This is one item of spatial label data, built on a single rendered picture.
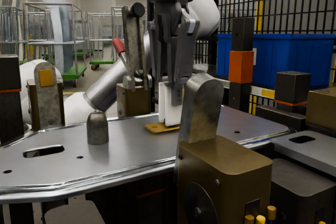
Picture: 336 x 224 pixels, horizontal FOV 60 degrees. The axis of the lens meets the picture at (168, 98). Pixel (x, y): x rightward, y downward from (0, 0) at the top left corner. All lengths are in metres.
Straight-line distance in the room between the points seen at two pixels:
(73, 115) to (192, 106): 0.77
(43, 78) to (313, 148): 0.46
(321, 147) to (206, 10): 0.64
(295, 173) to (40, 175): 0.32
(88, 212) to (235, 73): 0.57
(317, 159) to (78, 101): 0.79
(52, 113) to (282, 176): 0.40
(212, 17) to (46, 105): 0.63
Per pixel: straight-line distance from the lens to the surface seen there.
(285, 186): 0.39
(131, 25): 0.62
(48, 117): 0.58
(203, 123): 0.31
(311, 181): 0.42
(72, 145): 0.45
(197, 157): 0.29
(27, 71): 1.06
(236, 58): 0.78
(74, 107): 1.03
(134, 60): 0.61
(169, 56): 0.46
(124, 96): 0.61
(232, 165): 0.27
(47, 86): 0.57
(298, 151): 0.45
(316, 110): 0.58
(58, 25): 6.85
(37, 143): 0.48
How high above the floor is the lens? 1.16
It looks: 12 degrees down
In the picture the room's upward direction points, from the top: straight up
